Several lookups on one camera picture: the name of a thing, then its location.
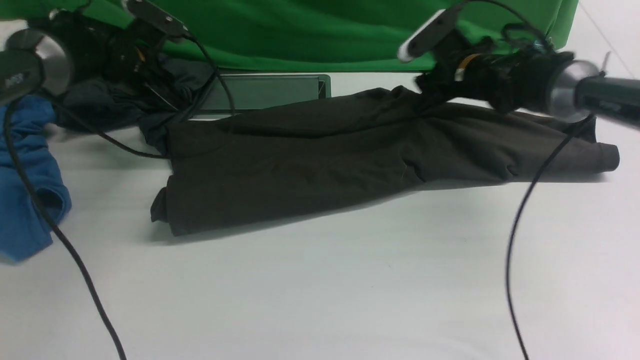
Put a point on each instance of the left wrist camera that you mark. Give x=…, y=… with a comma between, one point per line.
x=158, y=18

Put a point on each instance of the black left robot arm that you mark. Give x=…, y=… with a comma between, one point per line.
x=56, y=54

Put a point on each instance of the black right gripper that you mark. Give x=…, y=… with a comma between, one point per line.
x=461, y=70

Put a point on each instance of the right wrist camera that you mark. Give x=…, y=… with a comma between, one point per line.
x=432, y=32

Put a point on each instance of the green flat tray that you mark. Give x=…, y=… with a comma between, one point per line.
x=252, y=92

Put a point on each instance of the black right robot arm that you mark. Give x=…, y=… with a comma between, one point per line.
x=555, y=84

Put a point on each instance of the dark teal crumpled garment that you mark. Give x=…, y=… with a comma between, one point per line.
x=107, y=108

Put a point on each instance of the green backdrop cloth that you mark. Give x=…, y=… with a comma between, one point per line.
x=318, y=35

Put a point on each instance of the blue binder clip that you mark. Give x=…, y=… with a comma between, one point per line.
x=544, y=47

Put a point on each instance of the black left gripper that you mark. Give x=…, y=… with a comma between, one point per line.
x=133, y=62

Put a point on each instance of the gray long-sleeved shirt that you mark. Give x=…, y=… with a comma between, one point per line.
x=324, y=155

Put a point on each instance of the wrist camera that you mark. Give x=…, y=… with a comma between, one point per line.
x=158, y=18
x=432, y=32

